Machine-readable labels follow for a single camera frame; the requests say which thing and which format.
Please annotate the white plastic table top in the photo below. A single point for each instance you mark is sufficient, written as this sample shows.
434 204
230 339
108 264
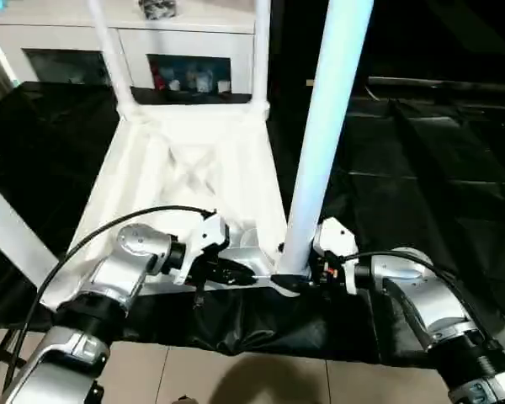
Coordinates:
172 147

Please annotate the white plastic table leg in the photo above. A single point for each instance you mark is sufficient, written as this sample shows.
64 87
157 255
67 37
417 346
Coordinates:
109 54
320 126
12 227
261 54

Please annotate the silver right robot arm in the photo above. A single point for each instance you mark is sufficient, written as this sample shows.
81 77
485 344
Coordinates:
425 294

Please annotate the black mat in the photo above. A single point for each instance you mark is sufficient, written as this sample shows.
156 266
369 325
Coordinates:
425 168

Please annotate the white cup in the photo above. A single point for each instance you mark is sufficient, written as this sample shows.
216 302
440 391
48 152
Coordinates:
223 86

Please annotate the white jar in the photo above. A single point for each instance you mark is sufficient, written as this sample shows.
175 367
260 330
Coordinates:
175 85

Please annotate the printed box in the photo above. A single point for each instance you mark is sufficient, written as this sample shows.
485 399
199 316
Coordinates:
204 82

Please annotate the red package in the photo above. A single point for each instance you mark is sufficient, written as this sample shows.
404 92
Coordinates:
158 80

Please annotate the black stand leg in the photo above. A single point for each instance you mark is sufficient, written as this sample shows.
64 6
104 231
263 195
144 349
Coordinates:
4 349

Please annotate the black backdrop cloth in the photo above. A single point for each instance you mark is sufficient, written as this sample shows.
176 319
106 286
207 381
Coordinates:
446 38

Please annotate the black object pile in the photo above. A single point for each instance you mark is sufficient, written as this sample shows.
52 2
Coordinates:
157 8

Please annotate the white glass-door cabinet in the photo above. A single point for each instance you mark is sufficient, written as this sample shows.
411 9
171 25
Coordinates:
67 38

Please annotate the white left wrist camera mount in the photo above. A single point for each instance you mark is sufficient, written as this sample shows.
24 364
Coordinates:
206 235

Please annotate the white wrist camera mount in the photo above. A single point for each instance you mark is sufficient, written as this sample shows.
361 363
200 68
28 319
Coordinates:
334 235
206 235

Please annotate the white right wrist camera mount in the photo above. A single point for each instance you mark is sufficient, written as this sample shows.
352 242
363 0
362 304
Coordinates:
334 235

